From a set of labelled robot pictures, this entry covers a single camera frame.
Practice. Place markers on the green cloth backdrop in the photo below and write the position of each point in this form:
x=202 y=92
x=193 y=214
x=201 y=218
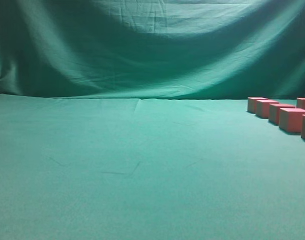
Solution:
x=127 y=120

